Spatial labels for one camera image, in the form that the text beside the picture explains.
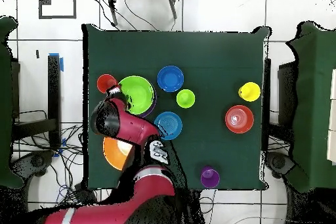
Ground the green cloth covered side table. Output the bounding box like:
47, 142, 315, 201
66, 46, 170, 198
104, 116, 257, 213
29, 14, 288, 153
0, 16, 24, 189
285, 21, 336, 193

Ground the orange cup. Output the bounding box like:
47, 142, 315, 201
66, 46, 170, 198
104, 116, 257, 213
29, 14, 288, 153
96, 74, 118, 94

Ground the blue tape strip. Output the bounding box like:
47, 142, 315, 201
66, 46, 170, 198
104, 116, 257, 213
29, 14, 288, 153
48, 52, 64, 72

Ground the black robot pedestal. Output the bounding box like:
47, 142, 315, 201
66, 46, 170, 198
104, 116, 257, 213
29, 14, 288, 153
180, 189, 205, 224

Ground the yellow cup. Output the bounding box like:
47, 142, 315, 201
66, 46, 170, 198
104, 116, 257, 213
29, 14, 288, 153
238, 81, 262, 102

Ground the dark blue bowl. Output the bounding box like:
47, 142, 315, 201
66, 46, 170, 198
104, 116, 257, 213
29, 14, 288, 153
157, 65, 185, 93

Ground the purple cup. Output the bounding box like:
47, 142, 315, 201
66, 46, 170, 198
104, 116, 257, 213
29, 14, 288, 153
200, 166, 221, 189

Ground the black office chair base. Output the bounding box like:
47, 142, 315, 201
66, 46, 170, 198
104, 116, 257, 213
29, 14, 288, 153
11, 150, 56, 179
264, 151, 296, 179

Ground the orange bowl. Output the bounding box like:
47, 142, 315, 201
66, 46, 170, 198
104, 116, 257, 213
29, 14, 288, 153
224, 104, 255, 135

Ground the purple bowl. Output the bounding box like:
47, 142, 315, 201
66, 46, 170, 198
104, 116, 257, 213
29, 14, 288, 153
138, 87, 158, 119

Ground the dark green tablecloth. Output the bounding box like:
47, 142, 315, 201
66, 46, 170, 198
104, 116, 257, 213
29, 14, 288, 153
81, 23, 271, 190

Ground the black side frame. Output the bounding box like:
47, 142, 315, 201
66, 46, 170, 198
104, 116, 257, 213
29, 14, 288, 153
262, 58, 296, 130

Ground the large yellow-orange bowl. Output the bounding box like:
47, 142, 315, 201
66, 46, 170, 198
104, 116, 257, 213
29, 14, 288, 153
102, 136, 135, 171

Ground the light blue bowl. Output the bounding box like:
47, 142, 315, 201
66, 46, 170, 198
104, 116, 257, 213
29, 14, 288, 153
154, 111, 184, 141

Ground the black bench frame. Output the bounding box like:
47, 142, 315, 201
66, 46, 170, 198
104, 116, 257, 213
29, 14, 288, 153
11, 54, 62, 151

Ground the green bowl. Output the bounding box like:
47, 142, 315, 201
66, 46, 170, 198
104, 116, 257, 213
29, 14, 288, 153
118, 76, 155, 116

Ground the green cup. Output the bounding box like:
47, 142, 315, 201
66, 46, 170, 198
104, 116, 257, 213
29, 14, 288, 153
176, 89, 196, 109

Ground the black power strip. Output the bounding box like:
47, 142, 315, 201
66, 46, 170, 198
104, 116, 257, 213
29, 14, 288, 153
74, 183, 96, 204

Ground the tangle of floor cables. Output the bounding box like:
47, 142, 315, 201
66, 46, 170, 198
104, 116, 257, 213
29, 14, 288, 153
11, 109, 106, 212

